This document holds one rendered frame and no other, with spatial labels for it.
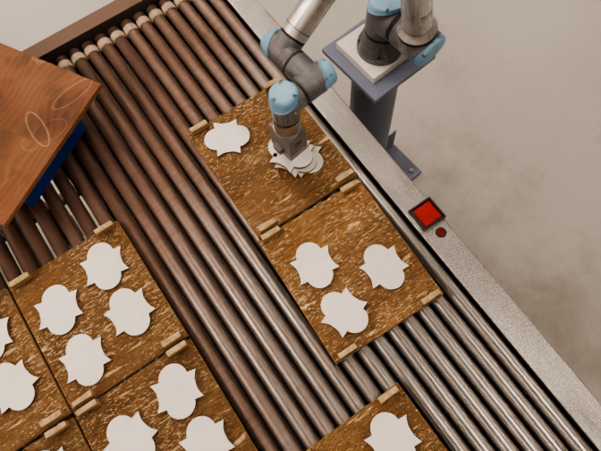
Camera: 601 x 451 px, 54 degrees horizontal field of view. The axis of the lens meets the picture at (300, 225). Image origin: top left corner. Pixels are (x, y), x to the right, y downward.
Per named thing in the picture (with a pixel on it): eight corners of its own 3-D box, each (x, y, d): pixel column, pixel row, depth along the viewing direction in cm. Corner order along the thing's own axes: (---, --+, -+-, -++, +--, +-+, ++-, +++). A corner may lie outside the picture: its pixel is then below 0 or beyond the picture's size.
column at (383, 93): (368, 118, 289) (383, -12, 208) (421, 172, 277) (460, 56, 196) (307, 164, 282) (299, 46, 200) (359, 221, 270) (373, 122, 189)
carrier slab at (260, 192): (282, 81, 190) (282, 78, 188) (357, 176, 177) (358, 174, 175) (188, 137, 184) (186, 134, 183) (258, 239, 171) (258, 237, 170)
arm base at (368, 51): (379, 21, 200) (383, -1, 191) (411, 48, 196) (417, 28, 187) (346, 46, 196) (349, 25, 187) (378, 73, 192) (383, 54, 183)
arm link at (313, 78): (311, 42, 152) (278, 66, 150) (341, 70, 149) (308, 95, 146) (311, 61, 159) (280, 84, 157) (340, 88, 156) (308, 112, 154)
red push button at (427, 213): (427, 201, 173) (428, 199, 172) (441, 217, 172) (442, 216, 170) (411, 213, 172) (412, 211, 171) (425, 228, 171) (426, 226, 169)
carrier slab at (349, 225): (359, 181, 176) (359, 179, 175) (443, 294, 163) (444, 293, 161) (258, 242, 171) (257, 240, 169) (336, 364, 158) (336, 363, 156)
